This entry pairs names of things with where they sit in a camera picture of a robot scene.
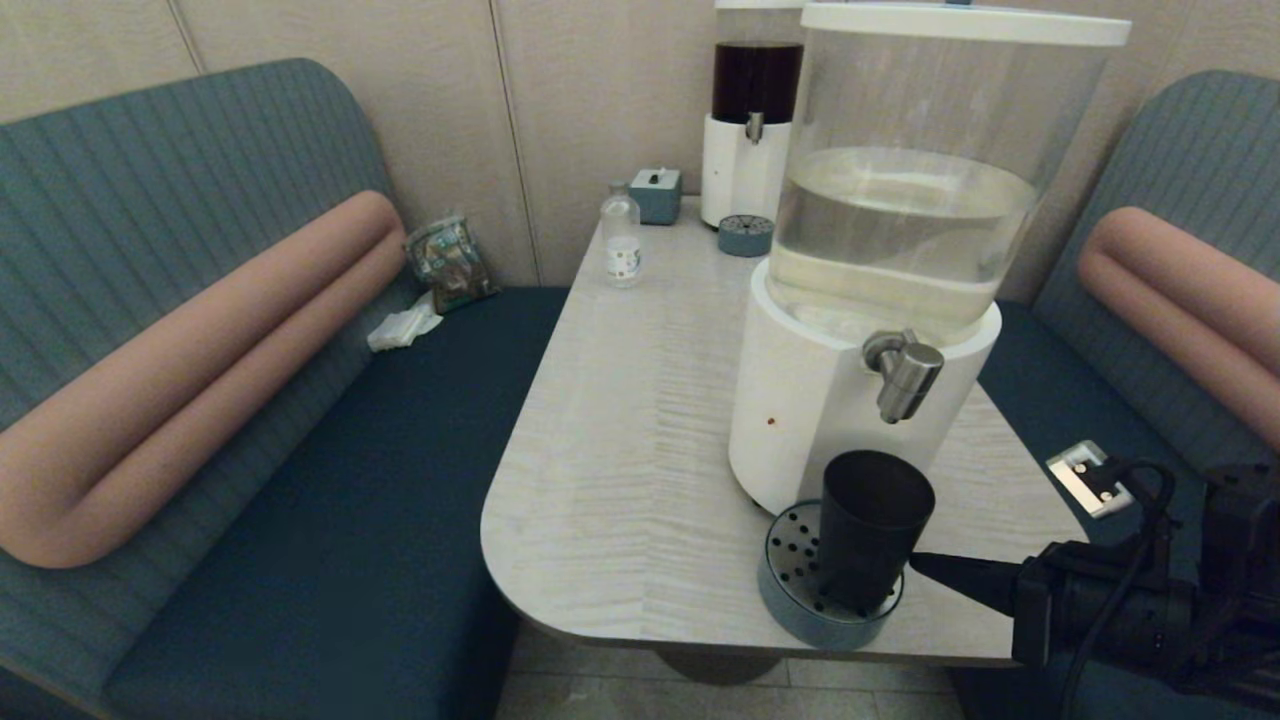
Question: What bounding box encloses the large white dispenser lid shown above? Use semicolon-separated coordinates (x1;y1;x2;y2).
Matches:
800;0;1133;47

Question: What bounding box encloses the large steel dispenser tap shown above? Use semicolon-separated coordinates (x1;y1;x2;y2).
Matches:
862;328;945;425

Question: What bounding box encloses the round metal drip tray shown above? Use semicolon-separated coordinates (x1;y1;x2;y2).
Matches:
757;500;906;651

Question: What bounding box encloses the printed snack bag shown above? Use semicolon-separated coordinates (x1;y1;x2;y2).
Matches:
403;210;498;314

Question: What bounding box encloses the white crumpled tissue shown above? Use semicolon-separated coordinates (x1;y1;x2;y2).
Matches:
365;290;444;352

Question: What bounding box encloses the large clear water dispenser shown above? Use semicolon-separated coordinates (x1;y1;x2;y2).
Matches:
728;0;1133;528

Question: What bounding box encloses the small blue drip tray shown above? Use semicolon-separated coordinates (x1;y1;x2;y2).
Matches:
717;212;774;257

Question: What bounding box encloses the teal upholstered bench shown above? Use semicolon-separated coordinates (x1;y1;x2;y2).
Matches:
0;56;571;720
950;68;1280;720

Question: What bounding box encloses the blue-grey tissue box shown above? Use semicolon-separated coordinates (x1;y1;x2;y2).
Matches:
629;166;683;225

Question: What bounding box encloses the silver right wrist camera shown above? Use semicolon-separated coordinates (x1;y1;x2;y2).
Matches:
1046;441;1136;519

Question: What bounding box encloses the small dark drink dispenser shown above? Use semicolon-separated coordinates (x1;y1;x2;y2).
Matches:
699;0;807;229

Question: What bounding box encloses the black plastic cup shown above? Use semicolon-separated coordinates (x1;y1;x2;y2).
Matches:
815;450;937;613

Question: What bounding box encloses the clear plastic bottle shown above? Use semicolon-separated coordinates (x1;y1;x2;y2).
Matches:
599;180;642;288

